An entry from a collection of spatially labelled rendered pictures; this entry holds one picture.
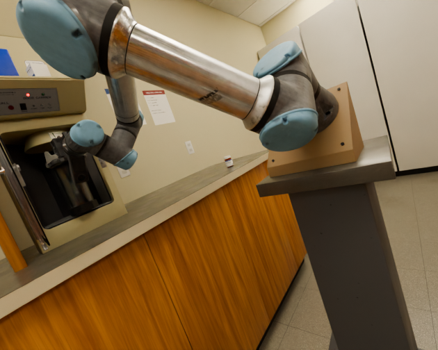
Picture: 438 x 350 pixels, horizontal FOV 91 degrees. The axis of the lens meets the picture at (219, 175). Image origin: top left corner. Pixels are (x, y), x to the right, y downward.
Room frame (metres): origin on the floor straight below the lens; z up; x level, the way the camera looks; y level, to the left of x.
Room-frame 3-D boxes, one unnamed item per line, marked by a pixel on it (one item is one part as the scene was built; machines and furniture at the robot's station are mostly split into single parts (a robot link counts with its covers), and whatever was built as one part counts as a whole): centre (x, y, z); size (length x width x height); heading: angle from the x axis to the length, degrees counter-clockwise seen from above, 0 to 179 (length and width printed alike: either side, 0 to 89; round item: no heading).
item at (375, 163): (0.64, -0.32, 0.92); 0.32 x 0.32 x 0.04; 50
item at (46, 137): (0.93, 0.62, 1.34); 0.18 x 0.18 x 0.05
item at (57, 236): (0.93, 0.65, 1.32); 0.32 x 0.25 x 0.77; 137
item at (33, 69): (0.84, 0.49, 1.54); 0.05 x 0.05 x 0.06; 55
